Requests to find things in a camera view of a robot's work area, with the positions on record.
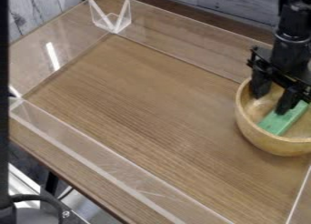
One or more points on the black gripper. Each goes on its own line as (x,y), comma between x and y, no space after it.
(281,65)

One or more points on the green rectangular block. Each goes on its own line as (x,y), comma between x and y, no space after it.
(277,124)

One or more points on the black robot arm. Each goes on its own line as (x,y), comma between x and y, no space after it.
(293,20)

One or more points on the light wooden bowl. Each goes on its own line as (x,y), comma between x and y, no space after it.
(293,143)

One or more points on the black table leg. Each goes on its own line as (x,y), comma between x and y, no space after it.
(52,183)

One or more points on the black vertical pole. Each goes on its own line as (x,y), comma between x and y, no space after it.
(6,206)

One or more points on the clear acrylic tray wall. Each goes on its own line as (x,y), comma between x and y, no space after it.
(124,107)

